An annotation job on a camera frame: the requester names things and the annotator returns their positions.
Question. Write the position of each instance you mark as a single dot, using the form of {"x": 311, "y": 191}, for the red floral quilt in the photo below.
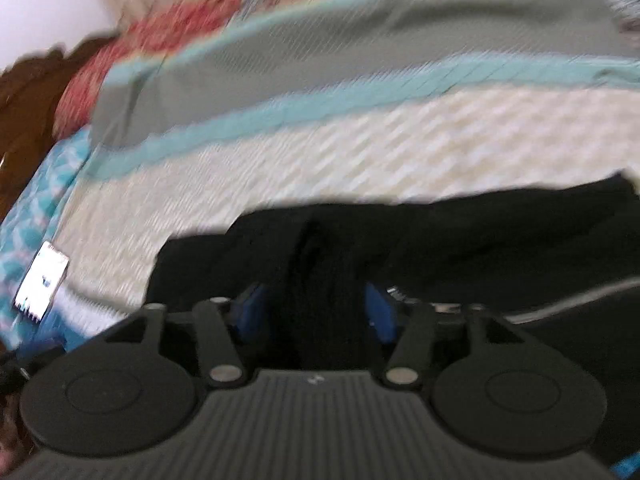
{"x": 165, "y": 30}

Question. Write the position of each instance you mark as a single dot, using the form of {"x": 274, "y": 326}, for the brown wooden headboard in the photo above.
{"x": 35, "y": 105}

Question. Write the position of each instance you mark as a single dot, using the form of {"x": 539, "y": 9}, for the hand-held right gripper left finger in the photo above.
{"x": 250, "y": 310}

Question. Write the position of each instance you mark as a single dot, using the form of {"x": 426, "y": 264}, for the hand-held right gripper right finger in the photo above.
{"x": 380, "y": 312}

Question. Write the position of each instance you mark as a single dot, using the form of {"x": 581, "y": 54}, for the black pants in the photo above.
{"x": 450, "y": 240}

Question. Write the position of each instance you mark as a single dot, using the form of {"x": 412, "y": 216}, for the patterned bedspread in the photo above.
{"x": 350, "y": 110}

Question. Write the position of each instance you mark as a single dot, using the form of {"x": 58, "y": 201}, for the teal patterned bed sheet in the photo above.
{"x": 40, "y": 200}

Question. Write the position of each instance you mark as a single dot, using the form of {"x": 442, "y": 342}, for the white smartphone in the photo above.
{"x": 42, "y": 280}

